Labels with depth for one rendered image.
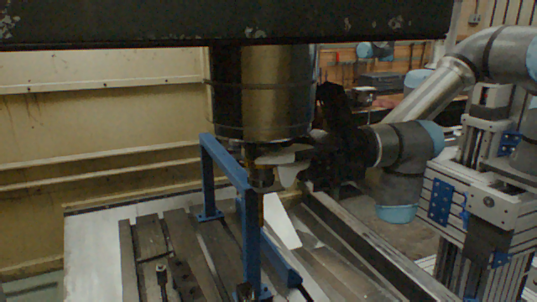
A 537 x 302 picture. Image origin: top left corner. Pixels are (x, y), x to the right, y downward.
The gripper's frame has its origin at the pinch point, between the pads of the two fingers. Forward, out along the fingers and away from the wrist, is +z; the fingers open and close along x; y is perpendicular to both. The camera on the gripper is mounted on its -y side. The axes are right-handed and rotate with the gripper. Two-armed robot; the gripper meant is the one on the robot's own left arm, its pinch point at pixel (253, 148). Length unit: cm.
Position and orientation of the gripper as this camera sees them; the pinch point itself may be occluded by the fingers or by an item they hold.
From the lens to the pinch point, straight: 51.8
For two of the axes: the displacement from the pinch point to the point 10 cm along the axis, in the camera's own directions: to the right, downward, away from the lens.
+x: -4.0, -3.2, 8.6
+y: -0.3, 9.4, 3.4
